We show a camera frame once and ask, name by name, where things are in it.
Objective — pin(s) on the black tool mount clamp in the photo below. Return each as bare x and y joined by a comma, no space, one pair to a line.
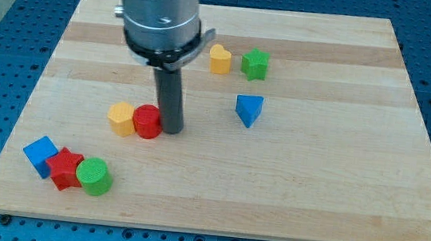
172,60

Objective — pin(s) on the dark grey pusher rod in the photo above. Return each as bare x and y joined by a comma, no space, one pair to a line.
170,100

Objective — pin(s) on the red cylinder block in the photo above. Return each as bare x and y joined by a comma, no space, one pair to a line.
146,119

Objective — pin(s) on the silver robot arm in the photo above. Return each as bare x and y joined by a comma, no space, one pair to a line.
167,34

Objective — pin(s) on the green star block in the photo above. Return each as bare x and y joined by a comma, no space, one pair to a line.
254,64

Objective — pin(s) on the red star block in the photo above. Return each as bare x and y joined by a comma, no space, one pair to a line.
63,168

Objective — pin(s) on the yellow heart block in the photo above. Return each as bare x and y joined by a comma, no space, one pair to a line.
220,60

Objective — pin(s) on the yellow hexagon block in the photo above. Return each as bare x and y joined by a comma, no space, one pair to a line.
120,116

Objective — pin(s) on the blue triangle block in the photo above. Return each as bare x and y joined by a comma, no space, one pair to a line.
248,108

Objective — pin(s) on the green cylinder block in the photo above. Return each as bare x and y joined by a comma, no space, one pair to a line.
94,176

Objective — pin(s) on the wooden board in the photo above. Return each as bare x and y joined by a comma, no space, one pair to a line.
339,152

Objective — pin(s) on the blue cube block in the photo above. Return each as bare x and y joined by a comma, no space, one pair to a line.
38,152

